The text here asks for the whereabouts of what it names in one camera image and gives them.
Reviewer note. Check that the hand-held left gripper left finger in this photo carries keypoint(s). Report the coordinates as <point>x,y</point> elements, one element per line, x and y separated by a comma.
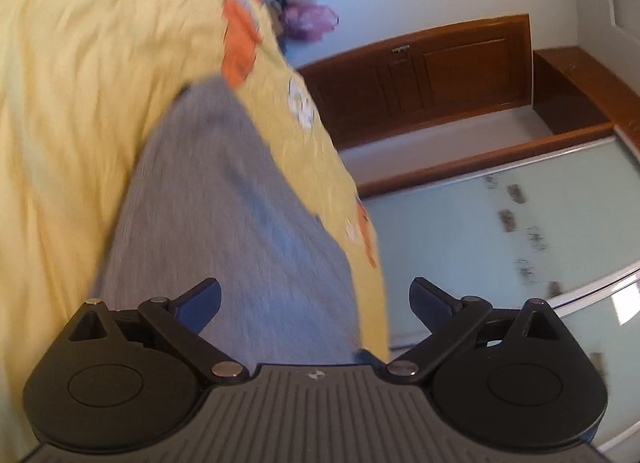
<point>200,304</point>

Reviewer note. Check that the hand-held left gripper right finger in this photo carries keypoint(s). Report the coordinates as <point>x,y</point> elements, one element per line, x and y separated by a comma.
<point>429,302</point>

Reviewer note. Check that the grey sweater with navy sleeves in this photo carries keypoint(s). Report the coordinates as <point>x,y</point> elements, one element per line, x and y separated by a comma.
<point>215,223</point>

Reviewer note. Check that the brown wooden door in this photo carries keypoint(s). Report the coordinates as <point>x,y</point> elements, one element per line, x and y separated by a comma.
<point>450,73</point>

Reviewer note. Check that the yellow carrot print blanket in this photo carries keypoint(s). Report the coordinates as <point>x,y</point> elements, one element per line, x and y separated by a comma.
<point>65,93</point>

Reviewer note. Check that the pink plastic bag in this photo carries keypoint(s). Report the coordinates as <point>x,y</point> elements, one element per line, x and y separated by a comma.
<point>307,20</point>

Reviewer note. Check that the brown wooden door frame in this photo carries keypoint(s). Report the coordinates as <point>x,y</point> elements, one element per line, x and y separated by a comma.
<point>570,88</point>

